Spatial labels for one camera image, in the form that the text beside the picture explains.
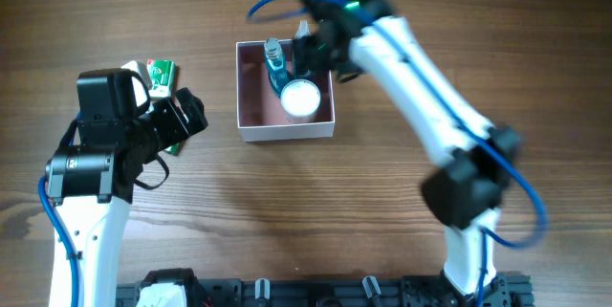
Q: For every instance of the cotton swab round container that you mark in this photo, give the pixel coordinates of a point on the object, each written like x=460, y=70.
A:
x=300, y=100

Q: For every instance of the green white soap box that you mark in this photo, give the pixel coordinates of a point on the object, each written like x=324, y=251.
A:
x=162, y=74

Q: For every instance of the blue mouthwash bottle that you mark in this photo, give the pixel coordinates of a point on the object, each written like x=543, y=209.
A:
x=276, y=65

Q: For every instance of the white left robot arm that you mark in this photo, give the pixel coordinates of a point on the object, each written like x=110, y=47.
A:
x=87, y=189

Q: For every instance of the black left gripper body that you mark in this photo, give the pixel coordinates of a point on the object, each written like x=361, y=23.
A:
x=181, y=119

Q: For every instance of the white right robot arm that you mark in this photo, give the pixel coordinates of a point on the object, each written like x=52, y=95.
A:
x=474, y=159

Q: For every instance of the white box pink interior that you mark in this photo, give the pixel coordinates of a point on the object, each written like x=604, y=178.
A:
x=260, y=116

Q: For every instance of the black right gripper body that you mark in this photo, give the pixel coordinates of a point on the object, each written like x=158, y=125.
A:
x=308, y=54

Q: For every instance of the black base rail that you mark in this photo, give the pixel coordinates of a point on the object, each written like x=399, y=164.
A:
x=506, y=290

